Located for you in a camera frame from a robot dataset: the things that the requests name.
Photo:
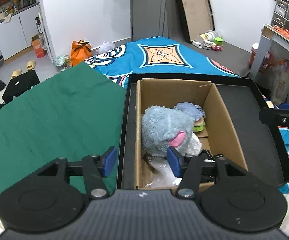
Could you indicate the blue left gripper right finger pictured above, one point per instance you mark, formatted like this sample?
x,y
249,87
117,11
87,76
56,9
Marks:
x,y
175,161

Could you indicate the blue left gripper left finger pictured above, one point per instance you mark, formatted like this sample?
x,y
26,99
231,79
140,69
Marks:
x,y
108,161

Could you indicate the clear bubble wrap bag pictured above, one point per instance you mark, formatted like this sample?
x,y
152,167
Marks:
x,y
162,174

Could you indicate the white soft bundle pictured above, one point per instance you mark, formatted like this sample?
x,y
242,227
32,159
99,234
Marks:
x,y
195,146

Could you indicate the grey fluffy plush toy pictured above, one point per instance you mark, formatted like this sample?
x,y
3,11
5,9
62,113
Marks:
x,y
162,127

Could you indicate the brown cardboard box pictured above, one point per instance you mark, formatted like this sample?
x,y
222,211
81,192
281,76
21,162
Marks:
x,y
219,135

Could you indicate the blue-grey patterned cloth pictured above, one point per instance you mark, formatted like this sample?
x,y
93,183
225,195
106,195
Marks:
x,y
194,111

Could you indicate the hamburger plush toy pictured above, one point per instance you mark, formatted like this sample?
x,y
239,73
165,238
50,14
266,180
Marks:
x,y
199,125

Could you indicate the black shallow tray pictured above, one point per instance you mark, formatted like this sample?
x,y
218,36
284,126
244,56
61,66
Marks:
x,y
262,145

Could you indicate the green cloth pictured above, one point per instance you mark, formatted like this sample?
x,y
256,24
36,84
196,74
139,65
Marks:
x,y
72,114

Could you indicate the blue patterned blanket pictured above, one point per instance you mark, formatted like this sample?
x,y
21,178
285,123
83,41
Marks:
x,y
161,55

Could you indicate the grey drawer organizer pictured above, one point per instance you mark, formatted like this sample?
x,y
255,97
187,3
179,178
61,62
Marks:
x,y
280,17

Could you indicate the green round container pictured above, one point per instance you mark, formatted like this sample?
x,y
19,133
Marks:
x,y
218,41

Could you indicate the orange gift bag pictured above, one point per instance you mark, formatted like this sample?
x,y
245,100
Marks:
x,y
80,50

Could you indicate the white plastic bag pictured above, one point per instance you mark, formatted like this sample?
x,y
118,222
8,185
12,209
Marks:
x,y
105,47

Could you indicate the black dice stool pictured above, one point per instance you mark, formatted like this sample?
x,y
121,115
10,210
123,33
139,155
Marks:
x,y
20,84

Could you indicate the white plastic bottle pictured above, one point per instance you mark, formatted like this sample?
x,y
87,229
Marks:
x,y
208,36

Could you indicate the yellow slipper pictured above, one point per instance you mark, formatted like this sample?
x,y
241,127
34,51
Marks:
x,y
16,73
30,65

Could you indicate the orange carton box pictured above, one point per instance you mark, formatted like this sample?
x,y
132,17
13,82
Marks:
x,y
38,46

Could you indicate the leaning brown board frame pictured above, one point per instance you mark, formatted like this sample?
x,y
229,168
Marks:
x,y
196,17

